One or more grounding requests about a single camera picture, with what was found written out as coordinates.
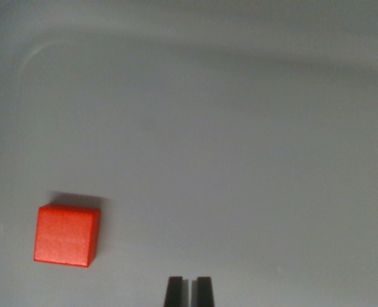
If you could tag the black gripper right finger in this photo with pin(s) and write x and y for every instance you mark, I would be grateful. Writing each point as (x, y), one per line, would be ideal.
(205, 292)

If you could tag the white plastic tray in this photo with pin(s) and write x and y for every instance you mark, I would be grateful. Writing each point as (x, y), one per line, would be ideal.
(208, 144)

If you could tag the red cube block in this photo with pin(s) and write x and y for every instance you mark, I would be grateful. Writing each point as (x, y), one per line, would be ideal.
(64, 236)

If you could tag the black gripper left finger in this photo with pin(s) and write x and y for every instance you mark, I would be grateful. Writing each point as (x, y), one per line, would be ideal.
(175, 292)

